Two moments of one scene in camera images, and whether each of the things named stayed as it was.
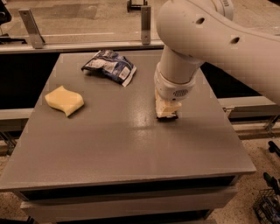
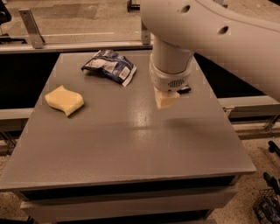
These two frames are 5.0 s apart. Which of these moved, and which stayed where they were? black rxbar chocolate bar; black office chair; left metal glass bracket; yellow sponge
Moved: black rxbar chocolate bar
Stayed: yellow sponge; left metal glass bracket; black office chair
